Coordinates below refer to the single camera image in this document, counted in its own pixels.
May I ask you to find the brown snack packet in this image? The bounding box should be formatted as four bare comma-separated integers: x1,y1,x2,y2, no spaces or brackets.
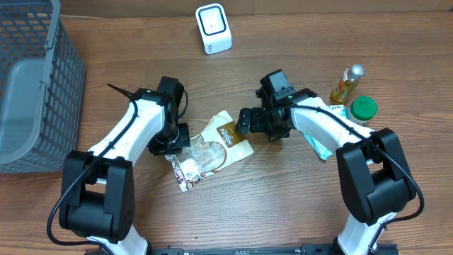
166,110,253,192

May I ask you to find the grey plastic mesh basket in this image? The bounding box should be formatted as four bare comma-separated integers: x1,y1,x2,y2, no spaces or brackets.
1,0,86,174

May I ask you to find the silver round ball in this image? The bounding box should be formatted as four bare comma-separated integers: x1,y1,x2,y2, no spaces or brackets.
329,64,365,105

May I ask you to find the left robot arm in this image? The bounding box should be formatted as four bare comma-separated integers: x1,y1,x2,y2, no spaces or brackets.
47,76,190,254

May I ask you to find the white barcode scanner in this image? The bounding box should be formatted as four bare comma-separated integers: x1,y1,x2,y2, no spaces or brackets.
195,3,232,55

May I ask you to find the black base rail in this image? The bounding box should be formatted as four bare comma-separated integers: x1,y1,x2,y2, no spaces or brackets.
84,242,400,255

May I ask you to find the green lid white jar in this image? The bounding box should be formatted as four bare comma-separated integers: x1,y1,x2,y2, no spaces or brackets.
347,96,378,125

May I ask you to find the teal white snack packet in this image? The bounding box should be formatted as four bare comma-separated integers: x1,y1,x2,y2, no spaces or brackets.
302,132,333,161

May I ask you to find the teal tissue pack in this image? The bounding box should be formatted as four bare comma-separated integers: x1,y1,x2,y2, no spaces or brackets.
328,105,348,119

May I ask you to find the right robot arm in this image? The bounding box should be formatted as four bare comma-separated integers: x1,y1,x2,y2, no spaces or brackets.
236,69,424,254

